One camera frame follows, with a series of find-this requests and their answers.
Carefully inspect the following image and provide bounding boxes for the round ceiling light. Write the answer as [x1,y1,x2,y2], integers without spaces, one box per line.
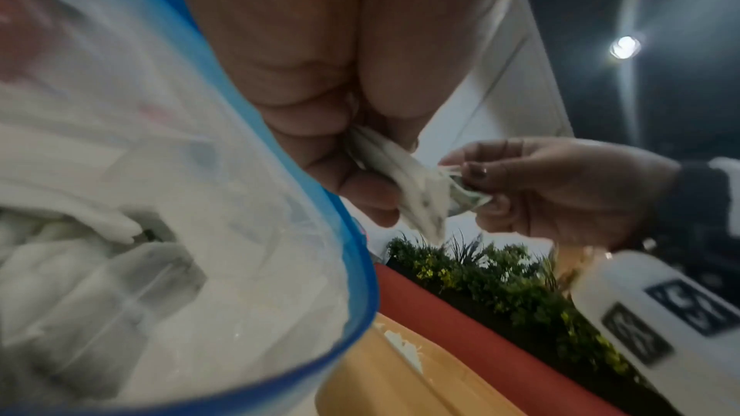
[607,33,644,61]

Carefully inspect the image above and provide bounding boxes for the person's left hand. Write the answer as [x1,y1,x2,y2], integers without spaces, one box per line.
[164,0,533,229]

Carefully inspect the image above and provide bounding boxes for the green leafy plant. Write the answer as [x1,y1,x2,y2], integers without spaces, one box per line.
[383,232,655,393]

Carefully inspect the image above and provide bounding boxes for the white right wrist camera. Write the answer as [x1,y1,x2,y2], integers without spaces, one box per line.
[569,250,740,416]

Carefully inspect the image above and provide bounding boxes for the white sachets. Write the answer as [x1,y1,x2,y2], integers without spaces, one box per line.
[0,85,325,401]

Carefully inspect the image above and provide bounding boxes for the yellow tray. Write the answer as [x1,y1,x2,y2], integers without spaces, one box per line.
[314,313,530,416]

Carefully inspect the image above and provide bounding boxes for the person's right hand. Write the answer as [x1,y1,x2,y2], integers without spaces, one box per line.
[439,136,684,252]

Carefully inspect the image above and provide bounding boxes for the rows of green-tagged tea bags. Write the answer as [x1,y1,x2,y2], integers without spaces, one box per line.
[381,329,429,377]

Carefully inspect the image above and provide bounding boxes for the clear zip bag blue seal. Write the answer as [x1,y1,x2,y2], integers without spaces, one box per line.
[0,0,381,416]

